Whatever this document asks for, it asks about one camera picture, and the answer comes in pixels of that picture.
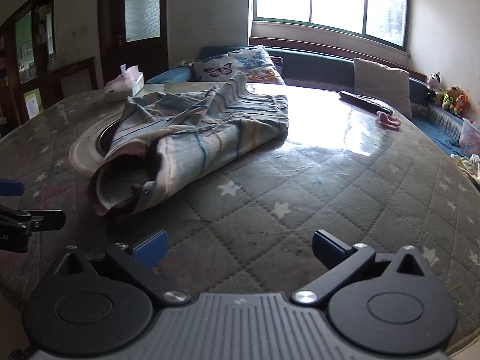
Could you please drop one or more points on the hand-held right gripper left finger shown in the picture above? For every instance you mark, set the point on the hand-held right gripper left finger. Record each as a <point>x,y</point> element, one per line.
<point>152,249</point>

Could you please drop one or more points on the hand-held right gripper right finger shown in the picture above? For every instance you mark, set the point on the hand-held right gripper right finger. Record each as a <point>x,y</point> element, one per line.
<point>325,249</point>

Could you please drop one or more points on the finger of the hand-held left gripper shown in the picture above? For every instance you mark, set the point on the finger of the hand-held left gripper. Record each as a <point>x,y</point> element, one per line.
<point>11,188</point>
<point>45,220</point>

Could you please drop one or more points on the blue beige striped shirt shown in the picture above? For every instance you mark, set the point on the blue beige striped shirt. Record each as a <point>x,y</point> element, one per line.
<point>210,127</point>

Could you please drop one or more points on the yellow paper sheet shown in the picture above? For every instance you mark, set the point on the yellow paper sheet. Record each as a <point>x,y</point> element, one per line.
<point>32,103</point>

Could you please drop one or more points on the dark wooden display cabinet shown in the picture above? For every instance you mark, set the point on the dark wooden display cabinet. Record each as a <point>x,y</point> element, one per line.
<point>9,63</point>

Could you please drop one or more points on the small pink toy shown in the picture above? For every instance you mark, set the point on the small pink toy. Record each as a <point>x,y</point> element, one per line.
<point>388,119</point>

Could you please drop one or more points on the white tissue box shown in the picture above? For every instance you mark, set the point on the white tissue box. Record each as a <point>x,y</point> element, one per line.
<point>123,86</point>

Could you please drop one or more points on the black remote control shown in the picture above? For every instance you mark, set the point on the black remote control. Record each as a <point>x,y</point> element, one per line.
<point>363,100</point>

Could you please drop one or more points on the pale yellow cloth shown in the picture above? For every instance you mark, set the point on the pale yellow cloth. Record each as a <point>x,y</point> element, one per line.
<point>467,167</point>

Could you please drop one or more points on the dark wooden glass door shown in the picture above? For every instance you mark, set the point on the dark wooden glass door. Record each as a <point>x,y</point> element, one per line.
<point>112,56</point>

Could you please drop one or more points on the beige pillow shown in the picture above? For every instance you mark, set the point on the beige pillow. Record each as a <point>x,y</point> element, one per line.
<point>382,82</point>

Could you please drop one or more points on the blue sofa bench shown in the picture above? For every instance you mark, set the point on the blue sofa bench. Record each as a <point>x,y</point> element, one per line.
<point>311,67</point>

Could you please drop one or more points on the clear plastic container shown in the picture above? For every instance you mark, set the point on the clear plastic container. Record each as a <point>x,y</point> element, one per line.
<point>470,135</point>

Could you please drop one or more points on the orange yellow plush toy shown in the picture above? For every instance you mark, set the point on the orange yellow plush toy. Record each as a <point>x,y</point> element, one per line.
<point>449,97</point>

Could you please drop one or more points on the black white plush toy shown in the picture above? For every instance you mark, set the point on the black white plush toy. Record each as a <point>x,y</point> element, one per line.
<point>434,82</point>

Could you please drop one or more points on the butterfly print pillow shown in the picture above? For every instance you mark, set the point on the butterfly print pillow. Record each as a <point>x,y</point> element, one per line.
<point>232,63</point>

